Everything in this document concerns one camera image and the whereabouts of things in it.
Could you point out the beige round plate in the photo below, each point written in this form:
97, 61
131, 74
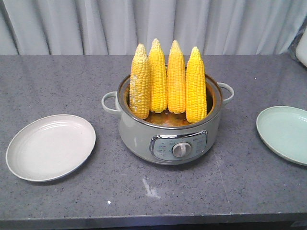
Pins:
50, 148

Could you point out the pale green round plate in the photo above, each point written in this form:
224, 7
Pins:
283, 129

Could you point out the grey pleated curtain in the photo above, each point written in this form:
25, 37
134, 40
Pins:
116, 27

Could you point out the pale yellow corn cob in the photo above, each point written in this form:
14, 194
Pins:
140, 83

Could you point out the white appliance at right edge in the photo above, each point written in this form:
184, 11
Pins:
298, 48

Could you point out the pale green electric cooking pot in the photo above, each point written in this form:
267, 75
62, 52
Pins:
166, 138

